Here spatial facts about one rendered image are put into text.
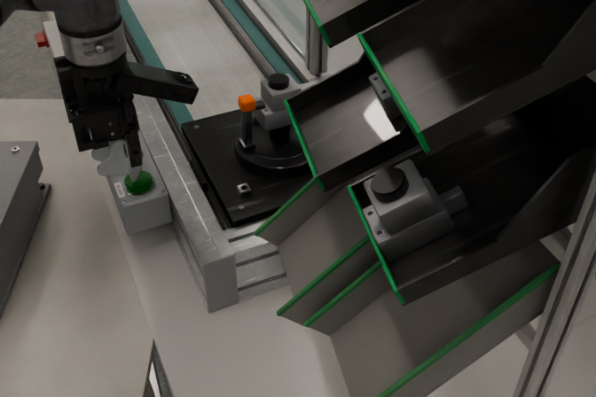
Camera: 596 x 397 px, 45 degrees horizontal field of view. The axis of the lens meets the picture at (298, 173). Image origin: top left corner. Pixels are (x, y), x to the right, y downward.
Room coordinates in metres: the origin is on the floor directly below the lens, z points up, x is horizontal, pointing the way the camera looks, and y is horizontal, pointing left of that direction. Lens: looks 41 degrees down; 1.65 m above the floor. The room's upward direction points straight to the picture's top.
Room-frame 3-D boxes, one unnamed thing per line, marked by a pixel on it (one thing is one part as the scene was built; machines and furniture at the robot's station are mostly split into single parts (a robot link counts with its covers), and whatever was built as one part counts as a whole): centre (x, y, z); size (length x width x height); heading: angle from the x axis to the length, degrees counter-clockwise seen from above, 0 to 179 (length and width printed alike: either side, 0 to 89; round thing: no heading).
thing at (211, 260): (1.03, 0.28, 0.91); 0.89 x 0.06 x 0.11; 24
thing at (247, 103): (0.83, 0.07, 1.04); 0.04 x 0.02 x 0.08; 114
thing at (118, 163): (0.75, 0.25, 1.02); 0.06 x 0.03 x 0.09; 114
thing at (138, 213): (0.83, 0.26, 0.93); 0.21 x 0.07 x 0.06; 24
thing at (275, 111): (0.85, 0.02, 1.06); 0.08 x 0.04 x 0.07; 116
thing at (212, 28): (1.13, 0.13, 0.91); 0.84 x 0.28 x 0.10; 24
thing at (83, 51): (0.76, 0.25, 1.20); 0.08 x 0.08 x 0.05
